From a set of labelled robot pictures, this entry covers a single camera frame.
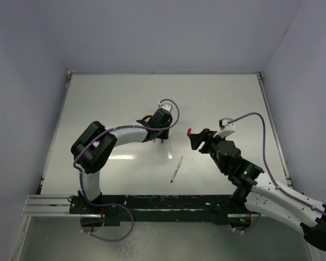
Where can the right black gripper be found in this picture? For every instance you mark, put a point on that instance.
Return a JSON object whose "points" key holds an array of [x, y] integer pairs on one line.
{"points": [[207, 136]]}

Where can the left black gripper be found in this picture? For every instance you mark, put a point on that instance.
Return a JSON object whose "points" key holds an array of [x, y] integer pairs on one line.
{"points": [[164, 135]]}

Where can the white pen red end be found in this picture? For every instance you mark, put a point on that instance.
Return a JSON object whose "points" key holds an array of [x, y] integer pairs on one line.
{"points": [[176, 170]]}

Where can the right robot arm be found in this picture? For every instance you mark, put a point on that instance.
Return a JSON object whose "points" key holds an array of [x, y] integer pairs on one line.
{"points": [[259, 192]]}

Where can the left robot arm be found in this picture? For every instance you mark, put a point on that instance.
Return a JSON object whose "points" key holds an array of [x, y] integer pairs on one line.
{"points": [[93, 148]]}

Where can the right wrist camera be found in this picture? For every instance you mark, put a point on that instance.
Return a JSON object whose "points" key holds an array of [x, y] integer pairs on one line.
{"points": [[227, 128]]}

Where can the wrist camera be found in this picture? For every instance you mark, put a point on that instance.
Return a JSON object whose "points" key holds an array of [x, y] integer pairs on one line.
{"points": [[227, 128], [167, 106]]}

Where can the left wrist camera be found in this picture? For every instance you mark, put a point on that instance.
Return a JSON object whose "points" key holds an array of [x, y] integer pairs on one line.
{"points": [[167, 106]]}

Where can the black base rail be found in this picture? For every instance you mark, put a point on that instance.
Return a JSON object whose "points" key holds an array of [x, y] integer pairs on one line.
{"points": [[215, 209]]}

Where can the aluminium frame rail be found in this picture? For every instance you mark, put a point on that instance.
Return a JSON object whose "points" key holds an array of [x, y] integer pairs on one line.
{"points": [[46, 206]]}

